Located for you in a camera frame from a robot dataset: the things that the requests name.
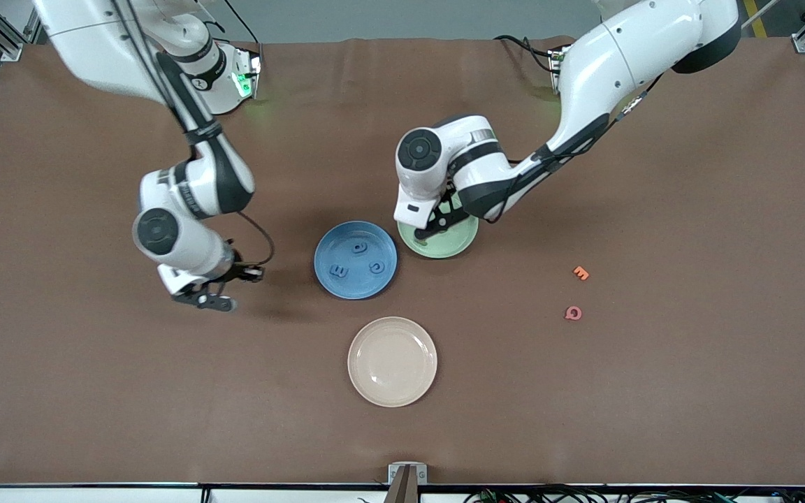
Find thin black base cable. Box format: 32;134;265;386
221;0;263;50

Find blue plate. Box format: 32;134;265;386
314;221;398;300

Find tangled black floor cables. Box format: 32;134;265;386
464;479;805;503

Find white table edge rail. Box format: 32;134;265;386
0;482;805;503

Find beige plate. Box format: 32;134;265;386
347;316;438;408

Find grey tapered post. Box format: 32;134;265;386
383;466;421;503

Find black looped base cable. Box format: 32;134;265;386
493;34;560;74

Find green plate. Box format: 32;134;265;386
397;189;479;260

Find brown table cover sheet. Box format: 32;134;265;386
0;36;805;486

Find silver clamp bracket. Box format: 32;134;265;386
387;462;428;484

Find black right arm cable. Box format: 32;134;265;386
113;0;276;268

